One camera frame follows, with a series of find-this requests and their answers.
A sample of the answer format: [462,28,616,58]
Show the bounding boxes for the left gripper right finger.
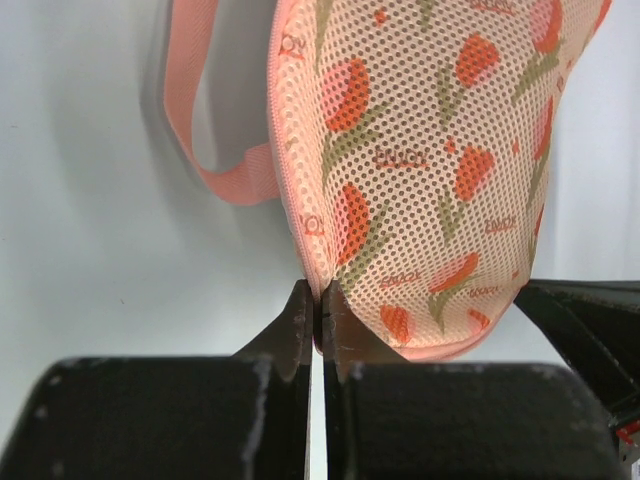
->
[319,283,625,479]

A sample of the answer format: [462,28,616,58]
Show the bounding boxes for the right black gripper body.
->
[514,280,639,479]

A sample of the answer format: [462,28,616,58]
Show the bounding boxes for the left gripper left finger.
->
[1,280,314,479]

